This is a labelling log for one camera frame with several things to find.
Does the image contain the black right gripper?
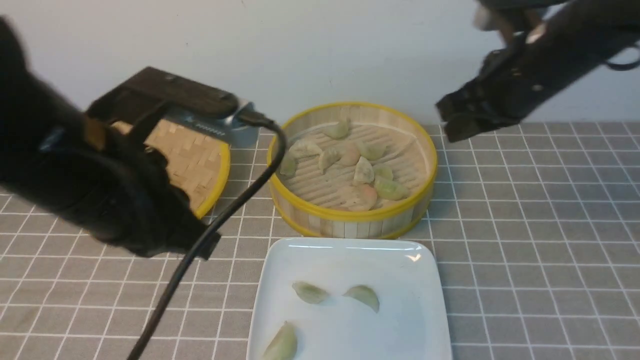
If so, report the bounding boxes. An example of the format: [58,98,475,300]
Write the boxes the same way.
[435,47,531,143]

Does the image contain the pale green steamed dumpling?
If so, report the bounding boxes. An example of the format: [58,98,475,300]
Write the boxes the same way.
[262,321,298,360]

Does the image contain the small green steamed dumpling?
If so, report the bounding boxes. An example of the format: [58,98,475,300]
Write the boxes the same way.
[373,163,394,182]

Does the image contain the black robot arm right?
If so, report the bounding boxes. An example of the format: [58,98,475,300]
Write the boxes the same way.
[436,0,640,143]

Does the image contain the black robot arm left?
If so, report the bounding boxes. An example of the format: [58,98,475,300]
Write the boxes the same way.
[0,17,207,258]

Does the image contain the green dumpling on plate right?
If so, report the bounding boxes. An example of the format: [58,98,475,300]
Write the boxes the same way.
[342,284,380,313]

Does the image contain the green dumpling on plate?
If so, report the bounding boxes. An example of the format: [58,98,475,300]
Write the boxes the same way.
[342,284,380,313]
[291,281,330,305]

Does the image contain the white square plate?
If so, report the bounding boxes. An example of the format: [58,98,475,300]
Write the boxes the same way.
[246,237,453,360]

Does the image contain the green dumpling on plate left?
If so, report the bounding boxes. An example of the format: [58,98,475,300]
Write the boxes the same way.
[291,281,330,305]

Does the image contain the grey checked tablecloth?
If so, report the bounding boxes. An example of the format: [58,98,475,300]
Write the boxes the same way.
[0,122,640,360]

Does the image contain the green dumpling steamer upper right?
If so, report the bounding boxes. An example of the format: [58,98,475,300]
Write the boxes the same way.
[356,141,387,161]

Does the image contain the bright green dumpling steamer right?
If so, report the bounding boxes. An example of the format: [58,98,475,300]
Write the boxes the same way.
[374,177,410,201]

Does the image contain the white green dumpling steamer middle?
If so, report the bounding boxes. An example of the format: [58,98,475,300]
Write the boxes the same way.
[352,156,376,185]

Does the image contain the pinkish dumpling steamer centre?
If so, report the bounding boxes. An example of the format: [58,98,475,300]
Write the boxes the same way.
[337,141,361,167]

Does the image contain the bamboo steamer basket yellow rim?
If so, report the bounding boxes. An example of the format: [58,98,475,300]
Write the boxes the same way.
[269,102,438,239]

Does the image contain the green dumpling top of steamer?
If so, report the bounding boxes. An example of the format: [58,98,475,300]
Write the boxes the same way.
[321,118,350,141]

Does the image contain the pink dumpling steamer front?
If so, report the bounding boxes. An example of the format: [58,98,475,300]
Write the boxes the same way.
[343,184,378,212]

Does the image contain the pale green dumpling steamer centre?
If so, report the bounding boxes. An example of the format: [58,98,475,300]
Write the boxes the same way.
[318,146,342,174]

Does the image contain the white dumpling steamer left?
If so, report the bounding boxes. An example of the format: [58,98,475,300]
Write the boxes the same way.
[288,139,323,160]

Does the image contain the green dumpling steamer far left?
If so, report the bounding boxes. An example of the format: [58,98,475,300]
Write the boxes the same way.
[279,152,297,178]

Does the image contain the woven bamboo steamer lid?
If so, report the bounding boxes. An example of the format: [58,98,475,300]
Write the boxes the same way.
[142,117,231,219]

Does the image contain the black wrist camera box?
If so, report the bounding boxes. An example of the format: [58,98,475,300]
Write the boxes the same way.
[86,66,259,149]

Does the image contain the black cable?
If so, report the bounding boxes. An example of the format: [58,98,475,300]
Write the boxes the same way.
[126,109,289,360]

